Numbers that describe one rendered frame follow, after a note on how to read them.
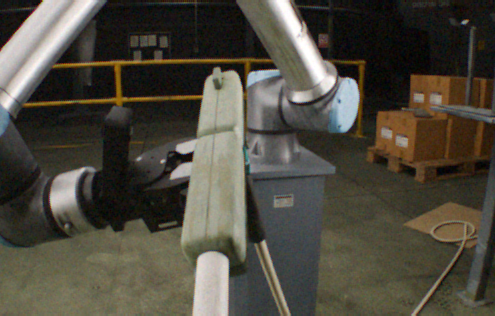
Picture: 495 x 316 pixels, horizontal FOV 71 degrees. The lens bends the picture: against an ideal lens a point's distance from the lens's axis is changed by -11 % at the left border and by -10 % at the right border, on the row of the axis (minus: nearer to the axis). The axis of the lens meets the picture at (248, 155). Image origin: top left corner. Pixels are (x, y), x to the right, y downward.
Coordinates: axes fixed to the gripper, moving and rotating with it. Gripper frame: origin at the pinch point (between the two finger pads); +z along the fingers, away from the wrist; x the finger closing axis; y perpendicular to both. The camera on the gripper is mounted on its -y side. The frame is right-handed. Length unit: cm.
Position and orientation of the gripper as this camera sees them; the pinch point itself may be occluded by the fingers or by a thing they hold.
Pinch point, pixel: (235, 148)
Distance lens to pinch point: 45.8
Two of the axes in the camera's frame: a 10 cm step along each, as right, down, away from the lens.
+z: 9.6, -2.5, -1.3
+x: 0.4, 5.8, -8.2
